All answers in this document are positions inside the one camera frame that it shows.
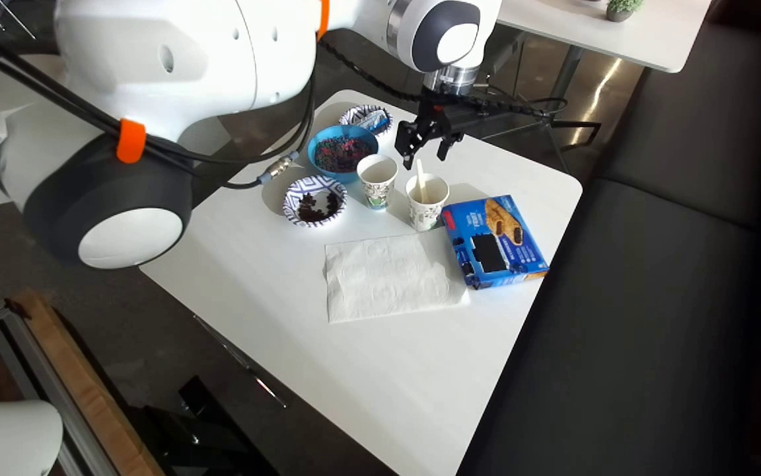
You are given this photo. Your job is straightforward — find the white patterned paper cup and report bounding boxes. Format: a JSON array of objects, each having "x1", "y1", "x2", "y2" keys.
[
  {"x1": 354, "y1": 154, "x2": 399, "y2": 211},
  {"x1": 404, "y1": 172, "x2": 448, "y2": 233}
]

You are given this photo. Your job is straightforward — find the aluminium profile frame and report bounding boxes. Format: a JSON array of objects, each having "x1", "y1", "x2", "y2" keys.
[{"x1": 0, "y1": 303, "x2": 119, "y2": 476}]

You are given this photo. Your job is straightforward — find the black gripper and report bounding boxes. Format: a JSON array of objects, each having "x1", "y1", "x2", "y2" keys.
[{"x1": 394, "y1": 90, "x2": 467, "y2": 172}]

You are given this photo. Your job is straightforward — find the patterned paper bowl with packet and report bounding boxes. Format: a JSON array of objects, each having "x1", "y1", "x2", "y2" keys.
[{"x1": 334, "y1": 103, "x2": 394, "y2": 137}]

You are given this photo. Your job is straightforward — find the white domed device black logo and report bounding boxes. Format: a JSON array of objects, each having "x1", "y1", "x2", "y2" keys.
[{"x1": 0, "y1": 395, "x2": 65, "y2": 476}]

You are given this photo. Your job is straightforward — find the dark chocolate pieces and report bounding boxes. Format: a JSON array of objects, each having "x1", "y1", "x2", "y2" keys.
[{"x1": 297, "y1": 193, "x2": 340, "y2": 226}]

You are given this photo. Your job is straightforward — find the wooden board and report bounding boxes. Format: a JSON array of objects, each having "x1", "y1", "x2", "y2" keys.
[{"x1": 4, "y1": 288, "x2": 164, "y2": 476}]

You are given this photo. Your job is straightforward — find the white plastic spoon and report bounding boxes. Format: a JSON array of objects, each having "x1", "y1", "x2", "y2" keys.
[{"x1": 404, "y1": 157, "x2": 427, "y2": 205}]

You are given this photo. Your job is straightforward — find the colourful gravel pieces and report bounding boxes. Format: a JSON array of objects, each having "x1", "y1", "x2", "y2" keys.
[{"x1": 313, "y1": 137, "x2": 373, "y2": 174}]

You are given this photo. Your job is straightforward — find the white side table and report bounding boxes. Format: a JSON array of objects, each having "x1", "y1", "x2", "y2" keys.
[{"x1": 494, "y1": 0, "x2": 715, "y2": 148}]

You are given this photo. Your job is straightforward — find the blue bowl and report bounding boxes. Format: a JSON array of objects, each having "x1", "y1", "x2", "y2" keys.
[{"x1": 303, "y1": 121, "x2": 381, "y2": 186}]

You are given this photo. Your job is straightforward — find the patterned paper bowl with chocolate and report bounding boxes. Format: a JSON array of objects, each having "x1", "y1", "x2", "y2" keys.
[{"x1": 282, "y1": 172, "x2": 349, "y2": 233}]

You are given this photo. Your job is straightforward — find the blue cookie box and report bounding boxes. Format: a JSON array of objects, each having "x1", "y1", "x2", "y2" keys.
[{"x1": 437, "y1": 193, "x2": 550, "y2": 292}]

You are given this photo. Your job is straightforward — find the dark upholstered bench seat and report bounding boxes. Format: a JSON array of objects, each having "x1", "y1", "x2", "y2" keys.
[{"x1": 456, "y1": 0, "x2": 761, "y2": 476}]

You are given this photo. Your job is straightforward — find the white paper napkin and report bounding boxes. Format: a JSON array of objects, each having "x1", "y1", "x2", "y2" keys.
[{"x1": 321, "y1": 233, "x2": 472, "y2": 325}]

